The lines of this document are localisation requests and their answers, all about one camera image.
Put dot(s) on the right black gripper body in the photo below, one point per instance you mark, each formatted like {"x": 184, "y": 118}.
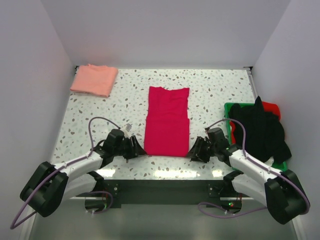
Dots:
{"x": 209, "y": 150}

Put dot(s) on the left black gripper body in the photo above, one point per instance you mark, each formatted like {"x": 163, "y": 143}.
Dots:
{"x": 124, "y": 149}

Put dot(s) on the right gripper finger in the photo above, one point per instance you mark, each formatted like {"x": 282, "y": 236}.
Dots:
{"x": 193, "y": 154}
{"x": 201, "y": 142}

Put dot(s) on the crimson red t-shirt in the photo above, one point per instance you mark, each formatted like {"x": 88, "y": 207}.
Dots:
{"x": 167, "y": 129}

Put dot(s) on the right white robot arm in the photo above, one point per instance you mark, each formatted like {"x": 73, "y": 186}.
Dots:
{"x": 241, "y": 179}

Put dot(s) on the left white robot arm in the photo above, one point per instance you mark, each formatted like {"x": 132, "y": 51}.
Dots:
{"x": 51, "y": 184}

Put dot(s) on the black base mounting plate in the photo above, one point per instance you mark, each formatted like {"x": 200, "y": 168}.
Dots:
{"x": 163, "y": 192}

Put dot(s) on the black garment in bin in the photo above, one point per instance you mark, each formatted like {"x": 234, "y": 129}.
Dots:
{"x": 264, "y": 134}

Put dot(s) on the folded peach t-shirt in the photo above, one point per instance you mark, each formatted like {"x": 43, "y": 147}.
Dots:
{"x": 94, "y": 80}

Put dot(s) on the green plastic bin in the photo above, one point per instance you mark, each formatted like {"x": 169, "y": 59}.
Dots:
{"x": 282, "y": 166}

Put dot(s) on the red garment in bin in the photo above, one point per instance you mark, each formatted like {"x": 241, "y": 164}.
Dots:
{"x": 268, "y": 107}

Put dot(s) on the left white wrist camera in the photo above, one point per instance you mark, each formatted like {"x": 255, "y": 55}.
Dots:
{"x": 127, "y": 130}

